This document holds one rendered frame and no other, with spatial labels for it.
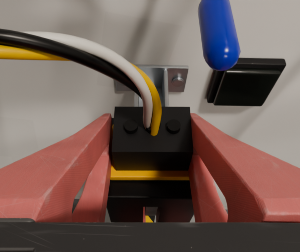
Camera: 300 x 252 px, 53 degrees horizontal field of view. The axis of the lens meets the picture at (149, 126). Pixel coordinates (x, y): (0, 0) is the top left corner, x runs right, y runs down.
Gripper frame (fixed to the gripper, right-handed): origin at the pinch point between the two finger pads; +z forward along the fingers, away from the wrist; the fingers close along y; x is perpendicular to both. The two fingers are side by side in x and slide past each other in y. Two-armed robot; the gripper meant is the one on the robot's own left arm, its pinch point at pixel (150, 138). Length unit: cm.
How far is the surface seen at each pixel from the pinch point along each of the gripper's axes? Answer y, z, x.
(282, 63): -7.9, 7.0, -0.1
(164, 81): -0.9, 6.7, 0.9
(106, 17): 2.2, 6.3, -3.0
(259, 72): -6.5, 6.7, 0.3
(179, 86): -1.9, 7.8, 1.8
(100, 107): 3.6, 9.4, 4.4
